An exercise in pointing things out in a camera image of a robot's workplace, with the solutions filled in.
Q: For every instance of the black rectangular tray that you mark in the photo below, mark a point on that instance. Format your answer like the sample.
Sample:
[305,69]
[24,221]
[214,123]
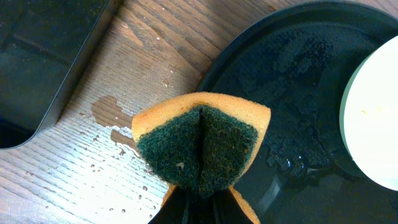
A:
[45,48]

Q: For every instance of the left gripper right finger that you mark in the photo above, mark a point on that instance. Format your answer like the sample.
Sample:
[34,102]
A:
[222,208]

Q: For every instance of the yellow green scrub sponge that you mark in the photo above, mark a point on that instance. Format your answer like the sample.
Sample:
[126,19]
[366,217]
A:
[203,142]

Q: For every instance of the black round tray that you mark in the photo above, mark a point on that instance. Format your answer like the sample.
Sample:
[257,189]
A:
[297,62]

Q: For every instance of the mint green plate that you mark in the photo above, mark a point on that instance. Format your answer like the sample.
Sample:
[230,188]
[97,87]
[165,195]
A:
[368,115]

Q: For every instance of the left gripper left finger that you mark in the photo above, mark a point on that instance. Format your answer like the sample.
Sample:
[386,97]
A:
[176,208]

